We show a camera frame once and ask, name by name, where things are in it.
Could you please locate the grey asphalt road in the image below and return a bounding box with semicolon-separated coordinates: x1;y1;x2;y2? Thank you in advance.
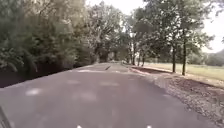
0;62;219;128

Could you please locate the dark bare earth strip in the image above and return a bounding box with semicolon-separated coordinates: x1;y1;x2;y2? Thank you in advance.
130;65;224;90

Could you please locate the dense wood of trees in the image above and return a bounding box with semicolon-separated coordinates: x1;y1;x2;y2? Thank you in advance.
0;0;133;76

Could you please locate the row of trees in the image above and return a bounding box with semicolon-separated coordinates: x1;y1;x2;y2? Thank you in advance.
124;0;224;77

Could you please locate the pale gravel strip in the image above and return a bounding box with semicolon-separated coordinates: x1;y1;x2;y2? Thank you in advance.
121;63;224;128

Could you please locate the green grass field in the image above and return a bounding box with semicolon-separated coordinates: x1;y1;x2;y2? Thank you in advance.
141;61;224;82

